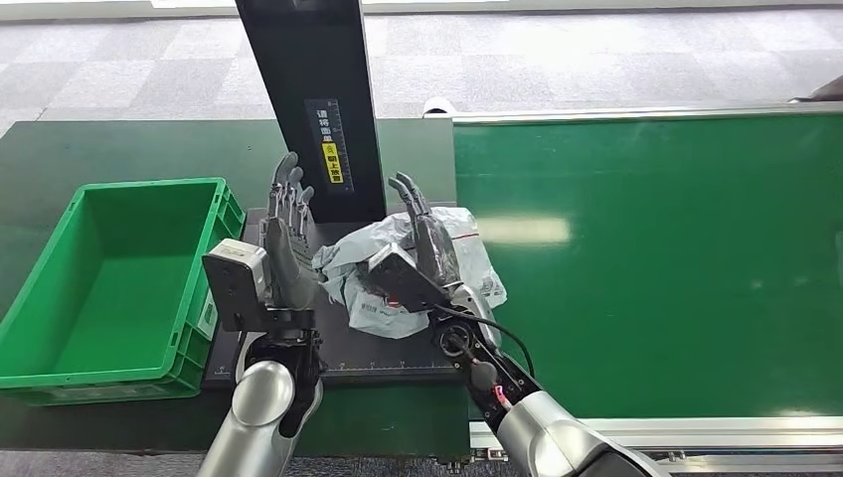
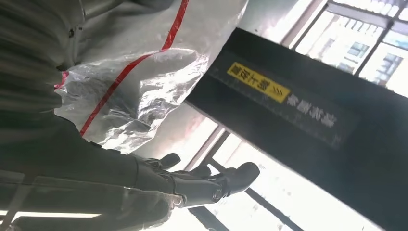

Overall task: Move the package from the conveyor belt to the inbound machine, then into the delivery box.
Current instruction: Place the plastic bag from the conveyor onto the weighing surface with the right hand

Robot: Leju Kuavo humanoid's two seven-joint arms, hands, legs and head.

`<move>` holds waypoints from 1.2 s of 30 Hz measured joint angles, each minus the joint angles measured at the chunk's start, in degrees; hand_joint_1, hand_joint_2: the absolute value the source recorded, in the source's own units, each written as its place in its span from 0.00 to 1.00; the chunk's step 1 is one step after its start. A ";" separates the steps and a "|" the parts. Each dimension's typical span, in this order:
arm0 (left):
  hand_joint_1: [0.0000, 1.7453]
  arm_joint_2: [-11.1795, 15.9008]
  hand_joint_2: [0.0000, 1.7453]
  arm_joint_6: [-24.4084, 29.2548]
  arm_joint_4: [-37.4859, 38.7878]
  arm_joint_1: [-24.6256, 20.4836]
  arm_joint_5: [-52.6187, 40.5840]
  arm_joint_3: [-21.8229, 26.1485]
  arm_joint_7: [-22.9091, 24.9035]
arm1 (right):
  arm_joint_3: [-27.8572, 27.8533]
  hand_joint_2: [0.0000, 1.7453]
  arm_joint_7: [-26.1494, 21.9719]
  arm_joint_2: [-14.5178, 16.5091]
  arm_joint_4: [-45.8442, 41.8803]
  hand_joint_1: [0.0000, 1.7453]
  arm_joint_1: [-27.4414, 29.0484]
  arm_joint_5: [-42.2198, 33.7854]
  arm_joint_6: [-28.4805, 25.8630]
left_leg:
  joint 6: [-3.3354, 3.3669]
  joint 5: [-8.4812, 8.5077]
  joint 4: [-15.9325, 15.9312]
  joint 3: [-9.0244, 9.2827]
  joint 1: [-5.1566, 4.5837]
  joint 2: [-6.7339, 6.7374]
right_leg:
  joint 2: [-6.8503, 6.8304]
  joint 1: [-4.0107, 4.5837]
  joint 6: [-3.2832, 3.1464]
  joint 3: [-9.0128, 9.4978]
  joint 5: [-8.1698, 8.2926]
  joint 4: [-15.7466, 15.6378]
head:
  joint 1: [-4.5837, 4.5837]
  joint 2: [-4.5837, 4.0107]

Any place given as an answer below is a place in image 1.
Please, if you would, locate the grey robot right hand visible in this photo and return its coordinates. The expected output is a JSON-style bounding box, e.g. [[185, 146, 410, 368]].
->
[[387, 172, 463, 287]]

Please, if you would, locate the grey red-print mailer package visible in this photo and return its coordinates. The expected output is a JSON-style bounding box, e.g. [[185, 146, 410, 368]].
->
[[312, 207, 508, 340]]

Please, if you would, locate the green conveyor belt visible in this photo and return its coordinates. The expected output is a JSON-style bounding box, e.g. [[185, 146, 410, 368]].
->
[[452, 112, 843, 422]]

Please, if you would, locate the black yellow label sticker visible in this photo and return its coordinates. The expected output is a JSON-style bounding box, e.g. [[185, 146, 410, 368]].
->
[[303, 98, 355, 194]]

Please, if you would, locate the green plastic crate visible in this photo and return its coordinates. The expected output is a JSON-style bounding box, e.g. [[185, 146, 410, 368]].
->
[[0, 176, 247, 406]]

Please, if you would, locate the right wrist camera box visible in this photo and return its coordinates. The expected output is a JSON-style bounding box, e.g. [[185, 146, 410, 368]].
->
[[367, 243, 449, 314]]

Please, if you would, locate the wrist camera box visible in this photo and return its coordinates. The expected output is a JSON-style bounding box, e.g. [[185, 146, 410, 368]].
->
[[202, 238, 272, 333], [367, 243, 449, 314]]

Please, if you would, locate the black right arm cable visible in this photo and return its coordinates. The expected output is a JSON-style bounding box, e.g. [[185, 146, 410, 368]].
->
[[434, 303, 536, 378]]

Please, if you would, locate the black scanner base plate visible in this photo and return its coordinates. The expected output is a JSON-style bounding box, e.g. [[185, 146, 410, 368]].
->
[[204, 202, 475, 390]]

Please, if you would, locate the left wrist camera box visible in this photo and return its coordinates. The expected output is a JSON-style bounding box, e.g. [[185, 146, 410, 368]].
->
[[202, 238, 272, 333]]

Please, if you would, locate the black scanner post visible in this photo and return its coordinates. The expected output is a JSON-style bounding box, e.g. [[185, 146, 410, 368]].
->
[[235, 0, 388, 226]]

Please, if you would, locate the aluminium conveyor side rail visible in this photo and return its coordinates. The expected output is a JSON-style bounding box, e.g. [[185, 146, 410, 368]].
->
[[468, 415, 843, 475], [424, 101, 843, 125]]

